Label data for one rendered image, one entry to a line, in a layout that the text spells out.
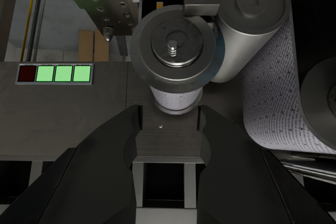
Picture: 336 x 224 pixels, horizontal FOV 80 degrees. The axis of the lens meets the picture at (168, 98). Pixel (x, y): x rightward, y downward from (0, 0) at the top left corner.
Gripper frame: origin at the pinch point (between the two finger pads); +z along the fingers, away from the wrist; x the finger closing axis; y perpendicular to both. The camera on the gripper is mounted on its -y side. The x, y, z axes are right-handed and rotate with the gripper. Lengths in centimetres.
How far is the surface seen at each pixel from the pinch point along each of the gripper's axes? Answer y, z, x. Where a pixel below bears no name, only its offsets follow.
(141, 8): -3.8, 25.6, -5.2
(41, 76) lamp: 18, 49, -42
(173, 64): 2.9, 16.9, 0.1
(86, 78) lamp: 18, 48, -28
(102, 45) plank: 55, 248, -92
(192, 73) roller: 4.2, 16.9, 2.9
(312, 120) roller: 10.1, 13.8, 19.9
